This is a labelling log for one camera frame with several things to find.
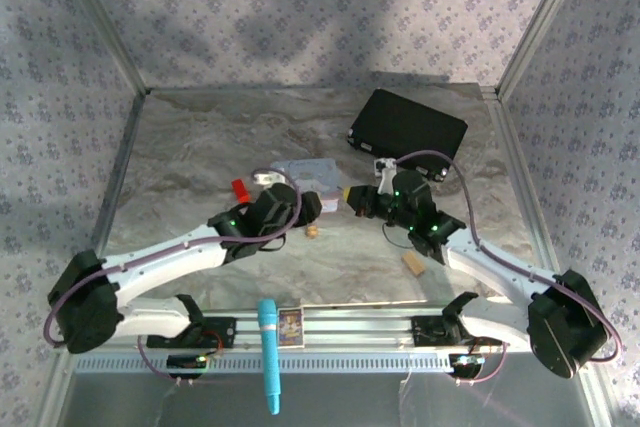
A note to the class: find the green circuit board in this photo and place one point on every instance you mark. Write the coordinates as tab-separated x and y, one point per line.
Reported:
187	363
465	362

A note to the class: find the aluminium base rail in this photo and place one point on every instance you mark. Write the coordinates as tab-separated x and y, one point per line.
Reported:
350	329

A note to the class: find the aluminium frame post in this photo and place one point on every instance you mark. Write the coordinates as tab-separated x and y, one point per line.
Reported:
542	22
107	27

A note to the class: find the small picture card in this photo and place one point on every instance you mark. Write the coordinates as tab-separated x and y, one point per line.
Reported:
291	327

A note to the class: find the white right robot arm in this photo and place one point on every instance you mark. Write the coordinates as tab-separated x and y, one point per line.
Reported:
492	261

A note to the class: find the small cork piece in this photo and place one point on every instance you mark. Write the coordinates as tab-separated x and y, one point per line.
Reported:
312	231

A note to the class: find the light wooden block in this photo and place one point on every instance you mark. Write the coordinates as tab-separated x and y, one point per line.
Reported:
414	263

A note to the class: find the red wooden block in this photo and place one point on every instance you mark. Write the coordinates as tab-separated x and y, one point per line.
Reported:
240	190

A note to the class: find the blue marker pen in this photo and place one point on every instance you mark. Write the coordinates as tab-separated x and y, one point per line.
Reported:
268	342

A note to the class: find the black hard case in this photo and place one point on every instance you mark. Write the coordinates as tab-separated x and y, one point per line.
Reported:
410	127

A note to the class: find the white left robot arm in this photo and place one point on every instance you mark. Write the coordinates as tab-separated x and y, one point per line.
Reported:
165	257

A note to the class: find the pastel bunny tin box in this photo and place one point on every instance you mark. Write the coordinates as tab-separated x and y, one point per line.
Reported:
312	174

